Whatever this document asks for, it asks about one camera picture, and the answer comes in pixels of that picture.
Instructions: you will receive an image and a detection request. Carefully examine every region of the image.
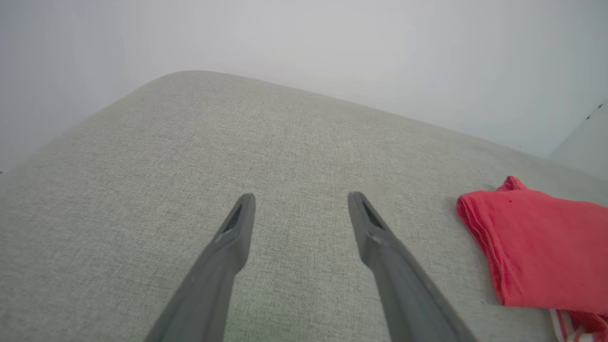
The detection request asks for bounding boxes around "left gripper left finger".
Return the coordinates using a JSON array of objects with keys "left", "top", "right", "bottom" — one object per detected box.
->
[{"left": 144, "top": 193, "right": 257, "bottom": 342}]

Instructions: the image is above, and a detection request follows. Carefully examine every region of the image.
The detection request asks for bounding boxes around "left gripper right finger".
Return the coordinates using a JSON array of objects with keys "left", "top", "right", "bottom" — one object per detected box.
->
[{"left": 348, "top": 191, "right": 478, "bottom": 342}]

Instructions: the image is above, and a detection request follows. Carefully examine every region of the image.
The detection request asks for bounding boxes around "red plastic basket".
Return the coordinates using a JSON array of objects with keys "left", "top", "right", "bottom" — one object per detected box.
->
[{"left": 456, "top": 176, "right": 608, "bottom": 342}]

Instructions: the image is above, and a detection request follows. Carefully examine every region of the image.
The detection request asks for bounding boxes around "grey fabric sofa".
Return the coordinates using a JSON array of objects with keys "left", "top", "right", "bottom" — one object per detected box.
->
[{"left": 0, "top": 70, "right": 608, "bottom": 342}]

